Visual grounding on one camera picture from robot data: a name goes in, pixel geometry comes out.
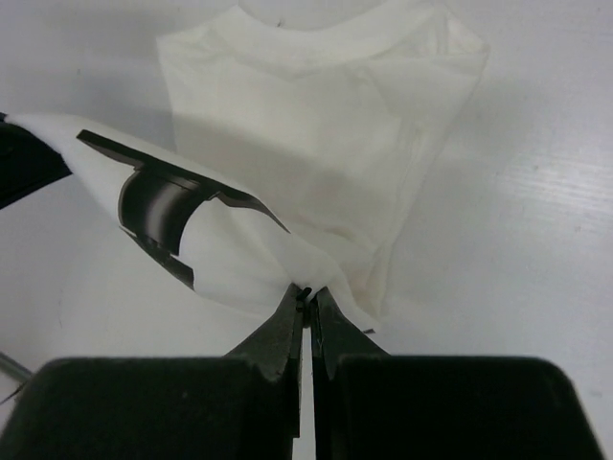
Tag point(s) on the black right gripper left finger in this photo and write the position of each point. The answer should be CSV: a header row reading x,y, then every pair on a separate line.
x,y
274,353

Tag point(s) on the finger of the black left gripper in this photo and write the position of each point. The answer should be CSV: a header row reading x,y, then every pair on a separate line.
x,y
27,163

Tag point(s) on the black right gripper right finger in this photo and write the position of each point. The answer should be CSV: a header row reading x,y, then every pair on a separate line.
x,y
333,338

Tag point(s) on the white printed t shirt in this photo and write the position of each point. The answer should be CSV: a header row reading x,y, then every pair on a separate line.
x,y
298,153

